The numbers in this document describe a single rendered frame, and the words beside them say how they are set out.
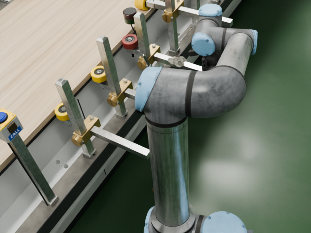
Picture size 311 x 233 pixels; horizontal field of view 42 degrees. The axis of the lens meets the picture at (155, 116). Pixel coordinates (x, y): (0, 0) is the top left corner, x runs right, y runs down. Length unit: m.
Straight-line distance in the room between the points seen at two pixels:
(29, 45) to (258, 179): 1.49
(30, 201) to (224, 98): 1.13
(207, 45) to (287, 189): 1.24
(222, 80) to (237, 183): 1.55
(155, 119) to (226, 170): 1.55
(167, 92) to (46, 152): 1.04
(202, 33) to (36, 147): 0.87
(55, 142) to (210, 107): 1.10
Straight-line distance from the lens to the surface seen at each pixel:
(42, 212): 1.70
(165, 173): 1.13
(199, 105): 0.94
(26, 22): 2.29
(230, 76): 0.99
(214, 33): 1.50
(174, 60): 1.87
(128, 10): 1.80
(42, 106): 1.77
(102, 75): 1.81
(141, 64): 1.90
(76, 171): 1.76
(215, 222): 1.37
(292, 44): 3.35
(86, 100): 1.98
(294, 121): 2.79
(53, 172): 1.89
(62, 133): 1.93
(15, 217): 1.84
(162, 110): 0.97
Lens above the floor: 2.10
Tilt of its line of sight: 49 degrees down
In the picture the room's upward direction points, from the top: 10 degrees counter-clockwise
